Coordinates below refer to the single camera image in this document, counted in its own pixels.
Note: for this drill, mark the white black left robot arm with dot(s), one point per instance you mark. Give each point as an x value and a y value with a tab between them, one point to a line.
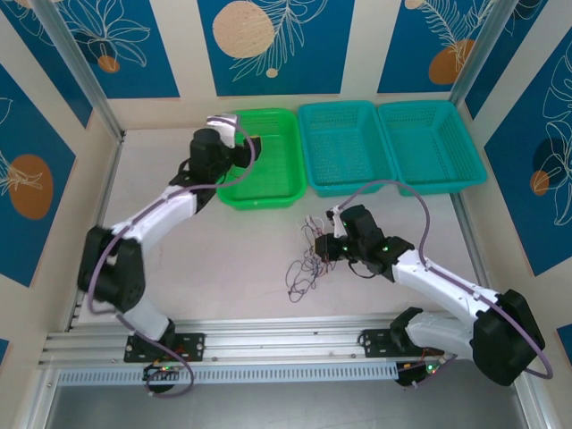
152	214

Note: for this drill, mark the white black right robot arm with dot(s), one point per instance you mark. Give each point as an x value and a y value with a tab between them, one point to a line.
438	281

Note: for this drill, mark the green plastic basket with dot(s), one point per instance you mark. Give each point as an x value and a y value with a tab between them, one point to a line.
277	179

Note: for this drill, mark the teal plastic basket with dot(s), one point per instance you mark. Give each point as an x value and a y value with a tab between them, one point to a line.
344	147
429	143

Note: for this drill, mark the small controller circuit board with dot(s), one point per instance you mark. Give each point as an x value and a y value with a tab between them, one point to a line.
420	373
161	371

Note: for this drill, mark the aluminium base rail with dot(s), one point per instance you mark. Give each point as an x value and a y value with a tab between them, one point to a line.
277	339

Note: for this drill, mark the blue floral wall panel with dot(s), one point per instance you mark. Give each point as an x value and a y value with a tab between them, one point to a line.
18	250
313	67
147	67
402	53
40	40
536	223
527	44

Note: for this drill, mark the aluminium table side rail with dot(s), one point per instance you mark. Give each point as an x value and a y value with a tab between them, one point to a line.
106	201
467	223

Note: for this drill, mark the aluminium frame post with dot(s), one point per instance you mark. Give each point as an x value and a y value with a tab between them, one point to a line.
480	49
76	62

